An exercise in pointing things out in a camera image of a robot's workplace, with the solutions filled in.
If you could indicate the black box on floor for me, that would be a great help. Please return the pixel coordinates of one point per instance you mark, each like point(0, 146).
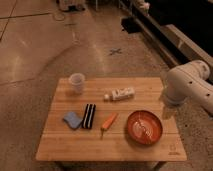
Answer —
point(130, 25)

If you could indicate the wooden folding table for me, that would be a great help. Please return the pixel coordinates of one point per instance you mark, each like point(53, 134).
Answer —
point(60, 143)

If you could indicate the long shelf bench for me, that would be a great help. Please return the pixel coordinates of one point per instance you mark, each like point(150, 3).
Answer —
point(187, 25)

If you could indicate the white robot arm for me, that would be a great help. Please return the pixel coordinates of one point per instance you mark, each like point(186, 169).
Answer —
point(189, 80)

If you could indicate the orange toy carrot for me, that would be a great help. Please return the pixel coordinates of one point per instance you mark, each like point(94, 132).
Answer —
point(108, 122)

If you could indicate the blue sponge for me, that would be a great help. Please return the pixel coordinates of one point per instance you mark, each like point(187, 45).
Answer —
point(73, 120)

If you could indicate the black white striped eraser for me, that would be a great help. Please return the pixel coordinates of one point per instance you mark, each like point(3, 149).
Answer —
point(87, 121)

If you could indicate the orange red bowl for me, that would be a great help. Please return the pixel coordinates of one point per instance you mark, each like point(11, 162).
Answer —
point(144, 127)

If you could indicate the white tube bottle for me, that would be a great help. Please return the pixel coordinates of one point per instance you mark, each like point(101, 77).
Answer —
point(119, 94)

